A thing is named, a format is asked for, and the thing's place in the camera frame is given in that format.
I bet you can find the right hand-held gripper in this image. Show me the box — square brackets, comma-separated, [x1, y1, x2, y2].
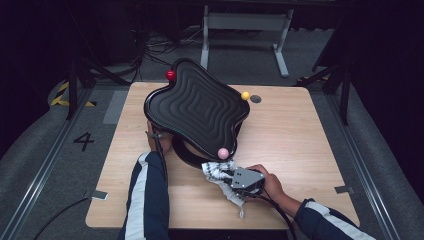
[226, 167, 267, 198]

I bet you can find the white patterned cloth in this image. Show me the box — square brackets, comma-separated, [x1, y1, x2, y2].
[201, 159, 248, 219]

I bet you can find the black wavy tray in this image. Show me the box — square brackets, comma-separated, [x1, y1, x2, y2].
[143, 57, 251, 169]

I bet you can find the person's right hand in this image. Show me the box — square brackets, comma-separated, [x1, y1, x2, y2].
[246, 163, 288, 205]

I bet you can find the person's left hand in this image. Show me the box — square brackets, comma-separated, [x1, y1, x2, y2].
[146, 120, 174, 156]

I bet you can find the grey tape piece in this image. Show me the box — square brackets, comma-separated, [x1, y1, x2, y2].
[334, 185, 355, 195]
[83, 189, 110, 202]

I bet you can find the black tripod stand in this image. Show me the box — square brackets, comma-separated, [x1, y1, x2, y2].
[65, 56, 129, 121]
[294, 59, 351, 126]

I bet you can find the yellow black hazard tape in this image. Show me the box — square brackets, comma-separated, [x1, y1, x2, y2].
[49, 81, 98, 108]

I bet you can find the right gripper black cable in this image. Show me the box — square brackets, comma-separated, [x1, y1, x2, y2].
[246, 192, 298, 240]

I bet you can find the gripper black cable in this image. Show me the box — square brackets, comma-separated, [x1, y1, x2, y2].
[151, 131, 170, 188]
[246, 192, 298, 240]

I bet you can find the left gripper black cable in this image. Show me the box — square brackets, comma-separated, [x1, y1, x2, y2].
[151, 131, 170, 188]

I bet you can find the metal floor rail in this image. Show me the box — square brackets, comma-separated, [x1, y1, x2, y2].
[0, 88, 94, 240]
[328, 94, 401, 240]

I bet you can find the grey metal table frame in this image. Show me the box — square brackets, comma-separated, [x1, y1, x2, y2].
[199, 4, 295, 78]

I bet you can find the tangle of black floor cables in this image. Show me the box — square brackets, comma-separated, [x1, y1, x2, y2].
[131, 29, 208, 84]

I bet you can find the black floor cable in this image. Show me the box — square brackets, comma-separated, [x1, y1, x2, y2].
[29, 197, 92, 240]

